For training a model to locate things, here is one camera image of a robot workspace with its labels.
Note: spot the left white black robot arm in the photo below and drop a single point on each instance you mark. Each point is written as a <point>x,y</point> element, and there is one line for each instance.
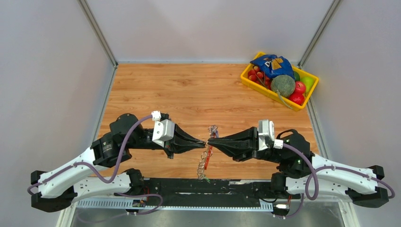
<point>95,171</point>

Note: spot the green round melon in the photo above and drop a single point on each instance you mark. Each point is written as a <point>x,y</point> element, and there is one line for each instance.
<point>283,85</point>

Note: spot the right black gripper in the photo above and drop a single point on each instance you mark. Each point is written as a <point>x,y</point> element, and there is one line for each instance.
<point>240,146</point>

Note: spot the blue chips bag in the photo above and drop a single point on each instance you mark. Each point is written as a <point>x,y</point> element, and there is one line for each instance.
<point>273,66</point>

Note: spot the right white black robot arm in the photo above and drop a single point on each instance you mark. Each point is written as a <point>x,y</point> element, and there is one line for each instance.
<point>300,171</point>

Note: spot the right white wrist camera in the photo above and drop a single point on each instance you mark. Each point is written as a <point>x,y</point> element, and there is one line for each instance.
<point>266,136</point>

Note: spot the light green apple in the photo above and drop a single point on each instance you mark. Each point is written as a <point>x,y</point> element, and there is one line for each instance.
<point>308,82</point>

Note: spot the red cherry tomatoes bunch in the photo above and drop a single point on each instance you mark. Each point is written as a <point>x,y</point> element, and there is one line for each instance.
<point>255,74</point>

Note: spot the dark green fruit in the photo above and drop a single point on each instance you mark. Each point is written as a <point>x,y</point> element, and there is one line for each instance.
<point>296,76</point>

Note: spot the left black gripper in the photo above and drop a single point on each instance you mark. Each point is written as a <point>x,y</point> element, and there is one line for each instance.
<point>182,142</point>

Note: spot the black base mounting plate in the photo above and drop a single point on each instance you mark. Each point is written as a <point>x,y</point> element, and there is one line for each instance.
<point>213,193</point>

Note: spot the yellow plastic bin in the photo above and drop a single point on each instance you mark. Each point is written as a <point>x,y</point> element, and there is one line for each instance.
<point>273,95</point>

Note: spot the aluminium frame rail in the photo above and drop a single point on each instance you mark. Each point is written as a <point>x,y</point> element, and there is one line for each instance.
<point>325,211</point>

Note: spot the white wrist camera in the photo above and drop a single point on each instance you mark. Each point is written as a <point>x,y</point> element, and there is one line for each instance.
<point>163,130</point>
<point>266,136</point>

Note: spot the red apple upper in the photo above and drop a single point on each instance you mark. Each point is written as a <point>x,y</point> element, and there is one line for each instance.
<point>300,87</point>

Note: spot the red apple lower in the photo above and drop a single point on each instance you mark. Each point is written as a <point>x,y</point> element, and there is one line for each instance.
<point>297,98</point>

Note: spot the red apple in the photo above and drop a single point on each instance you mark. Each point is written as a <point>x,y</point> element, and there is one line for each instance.
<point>300,87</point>
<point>297,98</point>

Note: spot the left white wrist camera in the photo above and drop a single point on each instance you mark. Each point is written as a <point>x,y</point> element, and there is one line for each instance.
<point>163,130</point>

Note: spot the white slotted cable duct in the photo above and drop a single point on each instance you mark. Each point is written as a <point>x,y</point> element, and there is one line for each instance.
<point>131,204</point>

